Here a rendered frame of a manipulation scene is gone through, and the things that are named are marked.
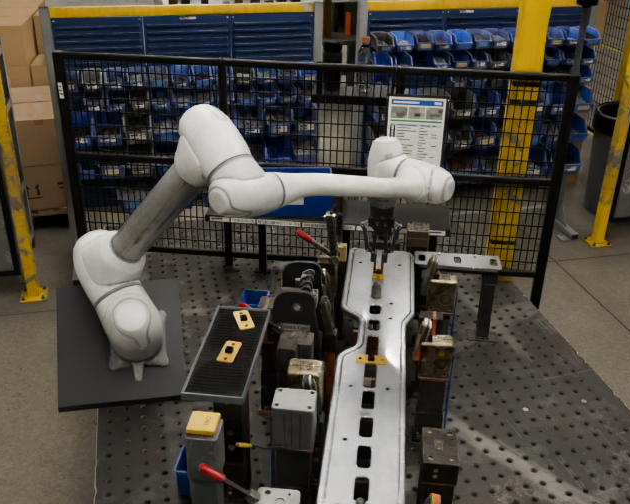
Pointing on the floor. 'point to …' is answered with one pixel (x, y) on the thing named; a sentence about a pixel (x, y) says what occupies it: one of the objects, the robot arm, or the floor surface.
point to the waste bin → (603, 125)
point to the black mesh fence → (317, 145)
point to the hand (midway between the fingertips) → (378, 261)
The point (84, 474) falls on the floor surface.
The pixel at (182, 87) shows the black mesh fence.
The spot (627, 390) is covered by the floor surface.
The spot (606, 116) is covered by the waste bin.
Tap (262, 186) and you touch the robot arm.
